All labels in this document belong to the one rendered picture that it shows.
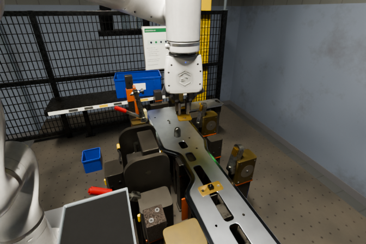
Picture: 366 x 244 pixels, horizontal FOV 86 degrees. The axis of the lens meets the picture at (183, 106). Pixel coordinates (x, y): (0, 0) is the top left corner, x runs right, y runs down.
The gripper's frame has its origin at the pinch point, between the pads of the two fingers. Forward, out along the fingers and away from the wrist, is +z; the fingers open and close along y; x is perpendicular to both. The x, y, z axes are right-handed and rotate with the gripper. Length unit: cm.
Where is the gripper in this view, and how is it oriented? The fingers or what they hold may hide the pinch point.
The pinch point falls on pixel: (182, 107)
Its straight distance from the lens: 57.0
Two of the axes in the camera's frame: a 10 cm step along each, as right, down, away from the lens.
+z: 0.0, 9.0, 4.4
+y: 9.9, -0.7, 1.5
